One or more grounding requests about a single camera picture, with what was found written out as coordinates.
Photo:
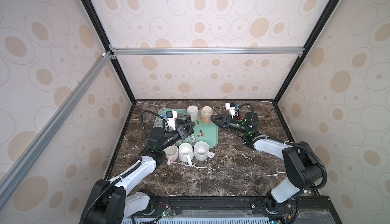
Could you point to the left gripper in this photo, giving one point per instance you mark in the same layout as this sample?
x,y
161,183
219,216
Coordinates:
x,y
180,133

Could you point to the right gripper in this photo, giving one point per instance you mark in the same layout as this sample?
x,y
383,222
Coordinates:
x,y
226,121

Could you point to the white mug back row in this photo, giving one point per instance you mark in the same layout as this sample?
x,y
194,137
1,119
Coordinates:
x,y
193,111

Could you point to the white round mug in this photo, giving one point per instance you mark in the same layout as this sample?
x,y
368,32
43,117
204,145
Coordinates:
x,y
186,153

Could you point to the cream speckled mug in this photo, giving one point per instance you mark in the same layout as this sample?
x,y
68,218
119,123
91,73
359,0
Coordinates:
x,y
202,151

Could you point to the pink mug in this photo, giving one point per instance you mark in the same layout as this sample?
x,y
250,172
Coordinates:
x,y
171,154

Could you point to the dark grey mug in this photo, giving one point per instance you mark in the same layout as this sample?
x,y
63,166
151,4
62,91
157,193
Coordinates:
x,y
183,120

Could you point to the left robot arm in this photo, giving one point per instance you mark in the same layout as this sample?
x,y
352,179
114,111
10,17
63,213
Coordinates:
x,y
110,201

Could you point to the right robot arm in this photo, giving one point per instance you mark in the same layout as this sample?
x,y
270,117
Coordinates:
x,y
304,169

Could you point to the cream orange mug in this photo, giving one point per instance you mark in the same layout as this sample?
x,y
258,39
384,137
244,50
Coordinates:
x,y
206,113

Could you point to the green led circuit board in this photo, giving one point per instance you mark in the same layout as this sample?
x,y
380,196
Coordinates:
x,y
165,210

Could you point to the horizontal aluminium bar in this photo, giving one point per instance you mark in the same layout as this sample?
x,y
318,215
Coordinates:
x,y
209,51

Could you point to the left diagonal aluminium bar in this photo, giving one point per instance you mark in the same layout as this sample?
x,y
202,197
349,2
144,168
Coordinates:
x,y
20,169

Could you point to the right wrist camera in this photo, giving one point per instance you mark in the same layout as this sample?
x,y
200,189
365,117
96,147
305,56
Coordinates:
x,y
233,110

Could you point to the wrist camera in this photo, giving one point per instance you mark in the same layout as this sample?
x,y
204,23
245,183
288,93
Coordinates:
x,y
168,121
233,110

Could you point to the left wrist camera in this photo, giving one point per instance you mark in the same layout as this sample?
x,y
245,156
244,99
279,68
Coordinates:
x,y
168,121

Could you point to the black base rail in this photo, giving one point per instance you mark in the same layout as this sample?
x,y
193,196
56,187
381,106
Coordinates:
x,y
239,210

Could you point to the black corner frame post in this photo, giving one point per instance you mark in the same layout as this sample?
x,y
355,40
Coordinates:
x,y
98,27

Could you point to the right black corner post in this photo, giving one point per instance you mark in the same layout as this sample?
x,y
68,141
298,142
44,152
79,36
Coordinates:
x,y
318,28

